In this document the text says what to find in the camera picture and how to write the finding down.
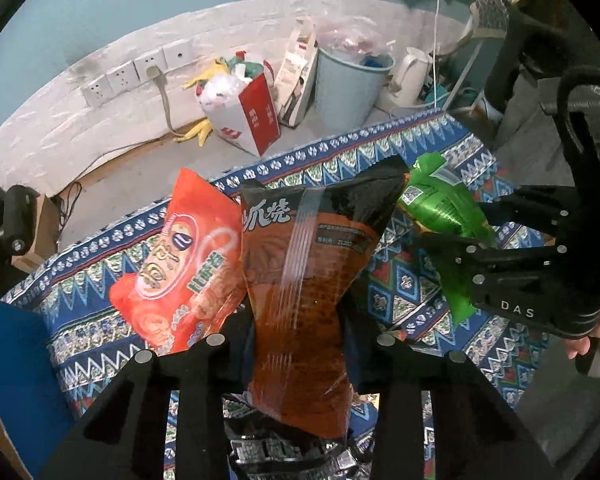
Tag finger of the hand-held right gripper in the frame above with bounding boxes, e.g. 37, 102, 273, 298
480, 185, 576, 241
412, 232, 486, 286

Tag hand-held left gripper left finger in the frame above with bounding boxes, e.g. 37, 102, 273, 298
37, 309, 254, 480

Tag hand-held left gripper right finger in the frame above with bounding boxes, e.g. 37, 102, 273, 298
344, 299, 556, 480

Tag green snack packet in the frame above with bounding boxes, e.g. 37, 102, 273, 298
397, 152, 498, 328

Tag orange and black snack packet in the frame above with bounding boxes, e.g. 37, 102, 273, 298
240, 155, 412, 438

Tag blue-edged cardboard box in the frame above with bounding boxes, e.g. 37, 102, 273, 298
0, 295, 76, 480

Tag person's right hand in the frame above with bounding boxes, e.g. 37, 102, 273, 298
564, 317, 600, 361

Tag grey cloth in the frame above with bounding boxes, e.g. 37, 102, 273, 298
495, 75, 581, 196

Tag blue patterned blanket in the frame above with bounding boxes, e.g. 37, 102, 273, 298
0, 110, 571, 480

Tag orange-red round-print snack packet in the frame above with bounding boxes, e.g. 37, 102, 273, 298
109, 167, 246, 356

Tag dark cloth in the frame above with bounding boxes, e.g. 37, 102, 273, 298
485, 0, 600, 126

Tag white kettle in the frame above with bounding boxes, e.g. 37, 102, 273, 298
380, 47, 433, 113

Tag light blue bin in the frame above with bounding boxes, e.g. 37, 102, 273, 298
312, 45, 396, 136

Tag small cardboard box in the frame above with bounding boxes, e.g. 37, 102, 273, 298
12, 195, 61, 273

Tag white paper bag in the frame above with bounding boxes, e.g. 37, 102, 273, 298
274, 17, 318, 128

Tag red and white bag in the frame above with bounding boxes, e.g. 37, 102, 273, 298
201, 72, 282, 157

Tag pink plastic bag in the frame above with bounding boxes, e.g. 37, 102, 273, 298
317, 15, 393, 68

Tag banana peel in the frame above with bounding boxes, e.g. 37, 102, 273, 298
182, 60, 228, 90
174, 119, 213, 148

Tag black round device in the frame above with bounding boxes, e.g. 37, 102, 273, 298
0, 185, 38, 261

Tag green wrapper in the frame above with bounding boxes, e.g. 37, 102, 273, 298
227, 52, 263, 81

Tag white plastic bag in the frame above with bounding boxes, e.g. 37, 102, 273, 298
200, 72, 253, 111

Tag black cable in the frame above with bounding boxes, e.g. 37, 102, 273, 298
50, 180, 83, 226

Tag grey plug and cable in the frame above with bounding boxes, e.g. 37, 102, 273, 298
145, 65, 181, 138

